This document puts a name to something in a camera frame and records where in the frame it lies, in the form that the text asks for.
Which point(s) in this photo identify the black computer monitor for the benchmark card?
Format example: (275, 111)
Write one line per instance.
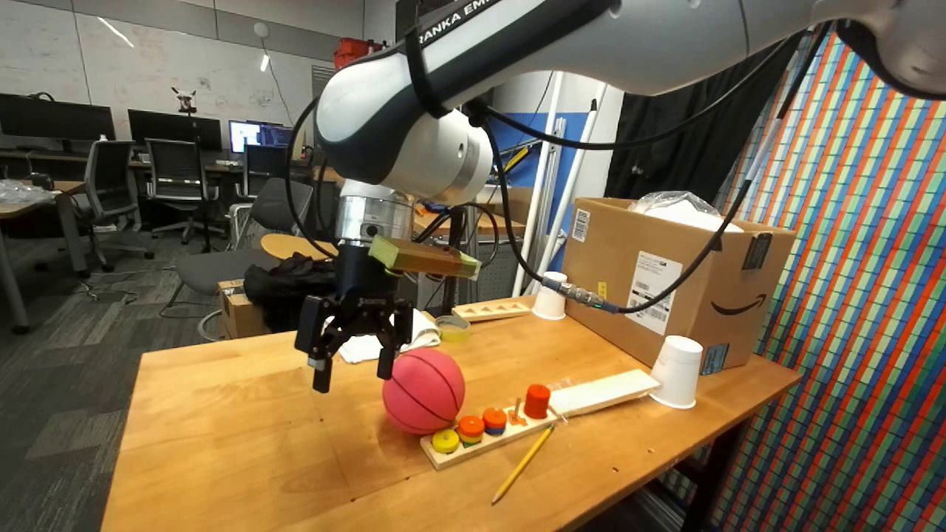
(174, 129)
(53, 120)

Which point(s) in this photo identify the round wooden stool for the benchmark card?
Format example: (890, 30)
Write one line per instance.
(284, 246)

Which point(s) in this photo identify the wooden office desk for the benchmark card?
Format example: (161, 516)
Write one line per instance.
(33, 203)

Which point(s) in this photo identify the lit computer monitor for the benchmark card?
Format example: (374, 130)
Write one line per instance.
(257, 136)

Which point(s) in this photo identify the clear plastic bag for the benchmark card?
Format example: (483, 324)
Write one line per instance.
(681, 210)

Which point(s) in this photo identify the pink rubber ball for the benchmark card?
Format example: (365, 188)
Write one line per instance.
(424, 390)

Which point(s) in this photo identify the small drone figure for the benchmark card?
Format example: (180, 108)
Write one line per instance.
(185, 99)

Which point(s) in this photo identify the black bag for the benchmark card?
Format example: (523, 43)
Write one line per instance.
(284, 291)

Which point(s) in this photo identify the long wooden peg tray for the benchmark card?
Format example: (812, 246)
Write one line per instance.
(488, 312)

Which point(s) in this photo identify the small white cup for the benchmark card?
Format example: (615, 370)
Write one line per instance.
(551, 297)

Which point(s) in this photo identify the small closed cardboard box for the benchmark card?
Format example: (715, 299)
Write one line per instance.
(241, 312)

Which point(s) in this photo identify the black cloth backdrop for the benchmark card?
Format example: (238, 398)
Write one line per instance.
(681, 136)

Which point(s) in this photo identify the large brown cardboard shipping box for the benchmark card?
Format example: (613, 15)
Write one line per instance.
(681, 284)

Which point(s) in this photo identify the multicoloured woven curtain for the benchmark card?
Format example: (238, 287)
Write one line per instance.
(866, 297)

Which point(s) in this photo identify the black office chair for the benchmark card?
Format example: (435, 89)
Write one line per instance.
(108, 188)
(180, 182)

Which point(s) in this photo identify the black metal table frame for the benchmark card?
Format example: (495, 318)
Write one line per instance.
(712, 482)

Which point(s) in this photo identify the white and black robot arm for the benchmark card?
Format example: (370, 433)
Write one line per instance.
(395, 99)

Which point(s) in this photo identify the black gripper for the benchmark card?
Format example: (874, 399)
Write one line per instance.
(365, 277)

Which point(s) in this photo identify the yellow pencil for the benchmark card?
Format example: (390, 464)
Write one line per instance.
(520, 461)

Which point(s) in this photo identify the white paper cup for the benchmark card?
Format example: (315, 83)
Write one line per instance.
(677, 373)

